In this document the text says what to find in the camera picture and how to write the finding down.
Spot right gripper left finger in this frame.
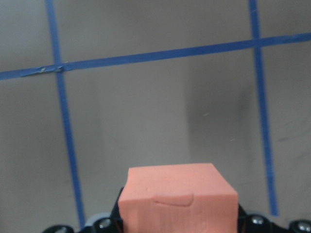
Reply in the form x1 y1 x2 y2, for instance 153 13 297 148
80 187 123 233

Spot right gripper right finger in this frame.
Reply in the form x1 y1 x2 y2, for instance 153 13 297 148
237 204 272 233

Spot orange foam cube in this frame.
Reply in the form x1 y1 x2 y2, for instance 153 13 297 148
118 163 239 233

